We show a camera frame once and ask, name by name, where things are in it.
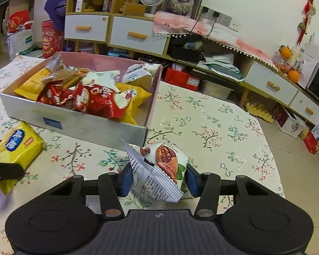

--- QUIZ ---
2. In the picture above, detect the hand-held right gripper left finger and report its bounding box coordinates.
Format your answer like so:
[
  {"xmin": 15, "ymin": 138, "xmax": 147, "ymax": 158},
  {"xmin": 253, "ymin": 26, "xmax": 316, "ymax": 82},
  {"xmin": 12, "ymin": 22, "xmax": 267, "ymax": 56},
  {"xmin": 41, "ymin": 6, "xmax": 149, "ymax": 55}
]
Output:
[{"xmin": 47, "ymin": 165, "xmax": 134, "ymax": 218}]

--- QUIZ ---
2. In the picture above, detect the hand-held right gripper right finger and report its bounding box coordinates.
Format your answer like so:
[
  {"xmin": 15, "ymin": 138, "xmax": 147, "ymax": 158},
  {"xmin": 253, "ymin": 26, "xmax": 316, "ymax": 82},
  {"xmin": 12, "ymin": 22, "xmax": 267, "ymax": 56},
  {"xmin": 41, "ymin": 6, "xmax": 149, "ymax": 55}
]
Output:
[{"xmin": 185, "ymin": 164, "xmax": 274, "ymax": 218}]

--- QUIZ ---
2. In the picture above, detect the yellow biscuit packet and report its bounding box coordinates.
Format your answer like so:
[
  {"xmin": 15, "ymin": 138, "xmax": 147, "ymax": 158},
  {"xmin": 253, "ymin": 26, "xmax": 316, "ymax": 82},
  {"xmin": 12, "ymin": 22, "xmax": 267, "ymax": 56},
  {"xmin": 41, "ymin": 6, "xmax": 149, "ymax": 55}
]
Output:
[{"xmin": 0, "ymin": 121, "xmax": 45, "ymax": 195}]

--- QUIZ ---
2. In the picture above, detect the pink and silver cardboard box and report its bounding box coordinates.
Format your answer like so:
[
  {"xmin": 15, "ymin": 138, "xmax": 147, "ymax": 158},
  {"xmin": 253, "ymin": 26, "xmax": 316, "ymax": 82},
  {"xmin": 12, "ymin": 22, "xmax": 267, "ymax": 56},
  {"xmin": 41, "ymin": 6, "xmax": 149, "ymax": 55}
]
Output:
[{"xmin": 0, "ymin": 52, "xmax": 164, "ymax": 144}]

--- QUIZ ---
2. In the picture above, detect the yellow cake packet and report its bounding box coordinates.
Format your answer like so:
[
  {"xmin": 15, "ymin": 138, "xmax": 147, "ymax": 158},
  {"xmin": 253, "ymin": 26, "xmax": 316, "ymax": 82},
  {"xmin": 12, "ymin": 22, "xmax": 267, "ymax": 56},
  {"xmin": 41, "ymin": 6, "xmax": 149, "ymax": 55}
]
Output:
[{"xmin": 14, "ymin": 68, "xmax": 52, "ymax": 102}]

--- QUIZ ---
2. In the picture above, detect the red snack packet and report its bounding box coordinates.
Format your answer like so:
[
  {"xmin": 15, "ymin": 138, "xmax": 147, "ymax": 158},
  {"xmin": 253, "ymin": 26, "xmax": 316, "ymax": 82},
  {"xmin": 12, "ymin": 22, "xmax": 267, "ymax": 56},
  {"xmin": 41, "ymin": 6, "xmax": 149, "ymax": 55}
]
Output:
[
  {"xmin": 74, "ymin": 81, "xmax": 136, "ymax": 119},
  {"xmin": 37, "ymin": 82, "xmax": 79, "ymax": 110}
]

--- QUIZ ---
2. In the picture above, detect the large yellow snack packet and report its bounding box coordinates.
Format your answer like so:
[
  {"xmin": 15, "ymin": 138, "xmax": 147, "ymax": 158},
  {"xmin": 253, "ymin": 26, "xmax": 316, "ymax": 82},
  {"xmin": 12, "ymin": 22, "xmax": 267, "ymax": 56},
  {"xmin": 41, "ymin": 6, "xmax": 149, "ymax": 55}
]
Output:
[{"xmin": 116, "ymin": 83, "xmax": 152, "ymax": 126}]

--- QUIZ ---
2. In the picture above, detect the clear cracker packet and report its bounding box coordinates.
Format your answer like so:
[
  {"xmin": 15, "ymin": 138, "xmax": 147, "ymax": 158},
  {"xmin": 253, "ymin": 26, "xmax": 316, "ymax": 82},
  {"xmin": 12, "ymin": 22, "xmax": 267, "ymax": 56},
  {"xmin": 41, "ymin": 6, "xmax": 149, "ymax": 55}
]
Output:
[{"xmin": 41, "ymin": 68, "xmax": 89, "ymax": 89}]

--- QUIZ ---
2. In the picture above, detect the silver foil snack packet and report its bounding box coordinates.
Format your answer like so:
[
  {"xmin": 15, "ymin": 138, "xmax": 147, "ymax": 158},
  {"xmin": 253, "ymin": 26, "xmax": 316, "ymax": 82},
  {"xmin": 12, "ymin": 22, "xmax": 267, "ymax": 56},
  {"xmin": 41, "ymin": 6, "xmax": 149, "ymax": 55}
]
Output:
[{"xmin": 44, "ymin": 53, "xmax": 68, "ymax": 72}]

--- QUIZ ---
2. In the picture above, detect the floral tablecloth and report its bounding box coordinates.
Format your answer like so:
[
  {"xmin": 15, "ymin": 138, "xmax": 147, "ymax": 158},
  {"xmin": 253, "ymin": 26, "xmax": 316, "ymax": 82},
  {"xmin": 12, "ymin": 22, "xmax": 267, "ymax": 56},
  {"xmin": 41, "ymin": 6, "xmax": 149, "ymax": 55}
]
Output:
[{"xmin": 0, "ymin": 56, "xmax": 286, "ymax": 224}]

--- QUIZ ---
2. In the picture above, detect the white plastic storage box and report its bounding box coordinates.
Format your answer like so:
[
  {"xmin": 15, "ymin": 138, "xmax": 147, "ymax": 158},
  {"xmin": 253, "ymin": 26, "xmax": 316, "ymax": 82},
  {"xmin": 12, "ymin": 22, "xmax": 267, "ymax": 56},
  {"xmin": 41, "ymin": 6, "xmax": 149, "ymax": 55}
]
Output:
[{"xmin": 200, "ymin": 78, "xmax": 233, "ymax": 101}]

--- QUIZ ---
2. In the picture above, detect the yellow egg tray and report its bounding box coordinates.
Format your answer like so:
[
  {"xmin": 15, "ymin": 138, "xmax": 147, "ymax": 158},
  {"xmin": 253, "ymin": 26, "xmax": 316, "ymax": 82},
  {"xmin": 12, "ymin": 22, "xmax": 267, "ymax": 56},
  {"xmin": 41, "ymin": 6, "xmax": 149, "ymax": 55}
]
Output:
[{"xmin": 245, "ymin": 101, "xmax": 275, "ymax": 124}]

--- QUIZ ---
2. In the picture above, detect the red box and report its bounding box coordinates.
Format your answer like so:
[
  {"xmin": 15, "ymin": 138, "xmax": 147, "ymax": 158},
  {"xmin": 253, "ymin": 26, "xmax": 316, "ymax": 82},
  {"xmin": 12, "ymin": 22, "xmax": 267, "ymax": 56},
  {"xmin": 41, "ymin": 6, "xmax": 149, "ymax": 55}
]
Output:
[
  {"xmin": 186, "ymin": 74, "xmax": 202, "ymax": 92},
  {"xmin": 163, "ymin": 66, "xmax": 188, "ymax": 87}
]

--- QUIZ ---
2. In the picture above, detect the low wooden cabinet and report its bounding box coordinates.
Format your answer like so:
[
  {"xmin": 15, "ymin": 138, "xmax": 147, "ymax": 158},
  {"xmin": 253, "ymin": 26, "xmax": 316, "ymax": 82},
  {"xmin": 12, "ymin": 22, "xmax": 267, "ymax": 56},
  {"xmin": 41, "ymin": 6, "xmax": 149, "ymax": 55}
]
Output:
[{"xmin": 169, "ymin": 32, "xmax": 319, "ymax": 128}]

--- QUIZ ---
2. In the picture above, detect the white shopping bag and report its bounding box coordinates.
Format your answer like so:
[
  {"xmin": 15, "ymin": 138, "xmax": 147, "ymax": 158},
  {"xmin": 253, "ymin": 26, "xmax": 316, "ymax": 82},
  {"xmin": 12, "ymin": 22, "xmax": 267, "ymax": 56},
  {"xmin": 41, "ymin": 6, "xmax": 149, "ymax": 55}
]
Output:
[{"xmin": 7, "ymin": 20, "xmax": 35, "ymax": 60}]

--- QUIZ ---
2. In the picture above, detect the printed white carton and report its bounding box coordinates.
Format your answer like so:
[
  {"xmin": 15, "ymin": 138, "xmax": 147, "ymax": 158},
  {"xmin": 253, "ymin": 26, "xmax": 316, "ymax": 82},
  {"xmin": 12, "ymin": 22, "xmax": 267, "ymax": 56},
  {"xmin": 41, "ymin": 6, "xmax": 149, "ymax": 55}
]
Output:
[{"xmin": 272, "ymin": 103, "xmax": 307, "ymax": 139}]

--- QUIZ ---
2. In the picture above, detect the red gift bag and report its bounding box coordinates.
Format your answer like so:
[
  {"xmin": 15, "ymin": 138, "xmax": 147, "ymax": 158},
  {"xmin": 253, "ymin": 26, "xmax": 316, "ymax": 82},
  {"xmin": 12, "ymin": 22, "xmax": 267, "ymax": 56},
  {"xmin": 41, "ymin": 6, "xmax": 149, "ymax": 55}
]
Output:
[{"xmin": 41, "ymin": 20, "xmax": 66, "ymax": 59}]

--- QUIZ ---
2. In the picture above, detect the pile of folded papers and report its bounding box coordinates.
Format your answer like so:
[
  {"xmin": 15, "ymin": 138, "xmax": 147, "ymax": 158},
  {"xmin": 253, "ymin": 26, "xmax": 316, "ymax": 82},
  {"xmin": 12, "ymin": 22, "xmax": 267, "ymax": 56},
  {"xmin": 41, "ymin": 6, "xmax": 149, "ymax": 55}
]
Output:
[{"xmin": 197, "ymin": 52, "xmax": 245, "ymax": 81}]

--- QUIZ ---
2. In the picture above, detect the red carton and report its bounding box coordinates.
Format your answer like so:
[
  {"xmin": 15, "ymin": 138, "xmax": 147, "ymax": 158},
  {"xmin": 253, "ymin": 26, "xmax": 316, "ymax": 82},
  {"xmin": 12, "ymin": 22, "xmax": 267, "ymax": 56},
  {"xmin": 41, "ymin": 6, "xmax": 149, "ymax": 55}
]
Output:
[{"xmin": 303, "ymin": 130, "xmax": 319, "ymax": 154}]

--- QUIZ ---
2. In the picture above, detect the cluttered storage shelf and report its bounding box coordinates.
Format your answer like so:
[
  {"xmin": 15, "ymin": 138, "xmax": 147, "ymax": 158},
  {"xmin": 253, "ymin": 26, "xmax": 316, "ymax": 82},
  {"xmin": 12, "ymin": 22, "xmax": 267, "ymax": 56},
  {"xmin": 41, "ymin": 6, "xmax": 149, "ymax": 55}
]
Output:
[{"xmin": 0, "ymin": 0, "xmax": 39, "ymax": 56}]

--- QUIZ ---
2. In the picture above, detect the blue lid storage bin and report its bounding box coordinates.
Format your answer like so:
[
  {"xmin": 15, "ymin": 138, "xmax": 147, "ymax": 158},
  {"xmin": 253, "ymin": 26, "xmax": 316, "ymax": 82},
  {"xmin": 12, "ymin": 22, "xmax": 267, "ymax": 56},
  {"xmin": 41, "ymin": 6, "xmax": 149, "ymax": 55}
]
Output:
[{"xmin": 108, "ymin": 48, "xmax": 135, "ymax": 59}]

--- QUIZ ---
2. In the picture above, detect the black case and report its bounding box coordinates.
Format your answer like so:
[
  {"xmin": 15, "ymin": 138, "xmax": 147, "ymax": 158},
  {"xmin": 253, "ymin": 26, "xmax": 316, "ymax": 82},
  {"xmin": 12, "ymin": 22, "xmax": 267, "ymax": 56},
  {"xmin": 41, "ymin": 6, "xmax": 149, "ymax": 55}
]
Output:
[{"xmin": 169, "ymin": 34, "xmax": 205, "ymax": 64}]

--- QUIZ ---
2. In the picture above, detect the red and white bag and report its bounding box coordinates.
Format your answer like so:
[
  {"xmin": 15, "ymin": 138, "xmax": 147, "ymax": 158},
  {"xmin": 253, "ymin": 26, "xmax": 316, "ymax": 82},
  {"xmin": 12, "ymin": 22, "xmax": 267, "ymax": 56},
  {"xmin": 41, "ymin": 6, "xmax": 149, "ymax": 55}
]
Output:
[{"xmin": 7, "ymin": 9, "xmax": 34, "ymax": 34}]

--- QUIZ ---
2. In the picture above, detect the orange fruit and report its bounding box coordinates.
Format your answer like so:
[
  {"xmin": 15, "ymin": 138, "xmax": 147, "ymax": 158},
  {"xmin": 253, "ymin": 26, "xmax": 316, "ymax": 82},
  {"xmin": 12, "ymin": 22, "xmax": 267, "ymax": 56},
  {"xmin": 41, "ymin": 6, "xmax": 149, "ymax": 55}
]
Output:
[
  {"xmin": 279, "ymin": 45, "xmax": 293, "ymax": 59},
  {"xmin": 287, "ymin": 69, "xmax": 300, "ymax": 83}
]

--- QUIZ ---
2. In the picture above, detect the bag of small oranges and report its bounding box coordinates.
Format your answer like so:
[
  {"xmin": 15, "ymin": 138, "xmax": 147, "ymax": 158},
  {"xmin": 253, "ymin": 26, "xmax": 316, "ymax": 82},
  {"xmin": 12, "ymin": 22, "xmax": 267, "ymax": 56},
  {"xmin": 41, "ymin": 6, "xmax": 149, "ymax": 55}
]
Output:
[{"xmin": 272, "ymin": 54, "xmax": 291, "ymax": 72}]

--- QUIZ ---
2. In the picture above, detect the purple plush toy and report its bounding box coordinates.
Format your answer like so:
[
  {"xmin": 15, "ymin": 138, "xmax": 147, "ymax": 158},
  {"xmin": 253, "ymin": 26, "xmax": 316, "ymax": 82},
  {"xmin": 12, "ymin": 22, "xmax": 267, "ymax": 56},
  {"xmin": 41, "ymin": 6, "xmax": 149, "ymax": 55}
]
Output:
[{"xmin": 44, "ymin": 0, "xmax": 68, "ymax": 31}]

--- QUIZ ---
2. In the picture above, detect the black and white microwave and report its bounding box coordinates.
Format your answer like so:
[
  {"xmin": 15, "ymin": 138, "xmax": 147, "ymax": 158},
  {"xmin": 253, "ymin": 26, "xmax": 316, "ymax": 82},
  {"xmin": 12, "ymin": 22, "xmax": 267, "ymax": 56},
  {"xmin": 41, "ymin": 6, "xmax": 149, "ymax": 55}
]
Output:
[{"xmin": 307, "ymin": 64, "xmax": 319, "ymax": 104}]

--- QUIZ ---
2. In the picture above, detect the pink fringed cloth runner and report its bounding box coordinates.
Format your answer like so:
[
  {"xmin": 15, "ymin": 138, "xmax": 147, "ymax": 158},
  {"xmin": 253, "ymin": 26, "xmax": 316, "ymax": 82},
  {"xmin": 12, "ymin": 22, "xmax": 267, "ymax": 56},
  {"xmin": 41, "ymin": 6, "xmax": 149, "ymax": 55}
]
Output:
[{"xmin": 153, "ymin": 11, "xmax": 279, "ymax": 71}]

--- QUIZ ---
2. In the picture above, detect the brown cardboard box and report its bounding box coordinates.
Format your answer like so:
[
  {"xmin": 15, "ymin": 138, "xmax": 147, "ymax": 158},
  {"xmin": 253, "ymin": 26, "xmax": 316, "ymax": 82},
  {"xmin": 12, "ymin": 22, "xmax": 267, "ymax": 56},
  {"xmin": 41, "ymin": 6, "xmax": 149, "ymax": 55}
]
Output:
[{"xmin": 121, "ymin": 3, "xmax": 147, "ymax": 17}]

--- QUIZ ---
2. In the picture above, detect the white drawer orange handle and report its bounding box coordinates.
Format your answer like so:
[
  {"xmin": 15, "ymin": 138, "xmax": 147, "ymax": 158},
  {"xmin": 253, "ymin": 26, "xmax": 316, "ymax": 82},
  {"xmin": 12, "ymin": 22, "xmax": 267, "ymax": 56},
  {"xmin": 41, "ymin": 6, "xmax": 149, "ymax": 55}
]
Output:
[
  {"xmin": 108, "ymin": 16, "xmax": 171, "ymax": 56},
  {"xmin": 246, "ymin": 59, "xmax": 299, "ymax": 106},
  {"xmin": 65, "ymin": 14, "xmax": 108, "ymax": 43},
  {"xmin": 289, "ymin": 90, "xmax": 319, "ymax": 125}
]

